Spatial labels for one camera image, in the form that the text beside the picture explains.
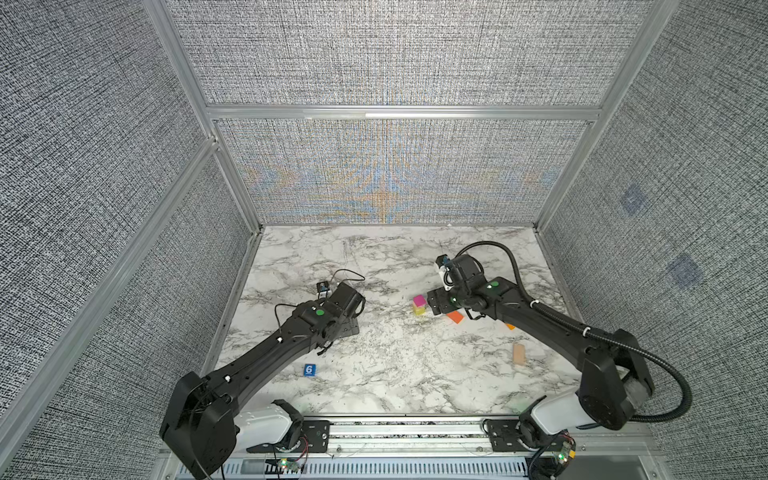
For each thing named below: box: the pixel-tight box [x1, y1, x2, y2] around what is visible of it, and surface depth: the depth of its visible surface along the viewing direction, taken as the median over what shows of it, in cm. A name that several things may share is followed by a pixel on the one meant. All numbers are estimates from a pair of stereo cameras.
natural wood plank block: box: [513, 344, 525, 364], surface depth 87 cm
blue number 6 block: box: [303, 364, 317, 377], surface depth 85 cm
